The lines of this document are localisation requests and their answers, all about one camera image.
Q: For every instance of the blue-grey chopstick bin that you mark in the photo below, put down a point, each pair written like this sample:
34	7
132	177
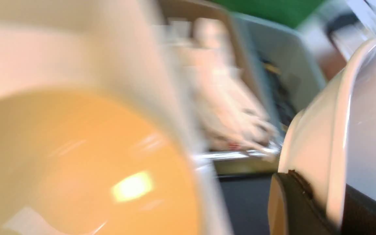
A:
284	47

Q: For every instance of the white square dish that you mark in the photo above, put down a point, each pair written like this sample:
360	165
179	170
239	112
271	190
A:
332	142

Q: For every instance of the pile of white spoons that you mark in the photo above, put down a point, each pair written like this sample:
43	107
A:
230	115

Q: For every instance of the bundle of black chopsticks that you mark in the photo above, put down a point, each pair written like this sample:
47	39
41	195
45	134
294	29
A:
281	96

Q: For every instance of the beige noodle bowl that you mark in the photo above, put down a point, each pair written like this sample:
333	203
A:
80	163

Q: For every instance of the black serving tray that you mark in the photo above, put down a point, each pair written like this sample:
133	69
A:
246	198

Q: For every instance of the green backdrop cloth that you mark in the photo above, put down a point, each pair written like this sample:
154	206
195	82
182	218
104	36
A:
286	12

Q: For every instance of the large white plastic tub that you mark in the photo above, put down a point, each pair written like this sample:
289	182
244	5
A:
115	48

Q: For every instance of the grey spoon bin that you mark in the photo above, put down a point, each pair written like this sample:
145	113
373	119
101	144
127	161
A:
237	162

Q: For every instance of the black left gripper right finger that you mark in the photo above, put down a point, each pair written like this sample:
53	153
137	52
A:
359	217

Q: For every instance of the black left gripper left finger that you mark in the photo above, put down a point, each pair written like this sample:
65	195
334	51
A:
292	209

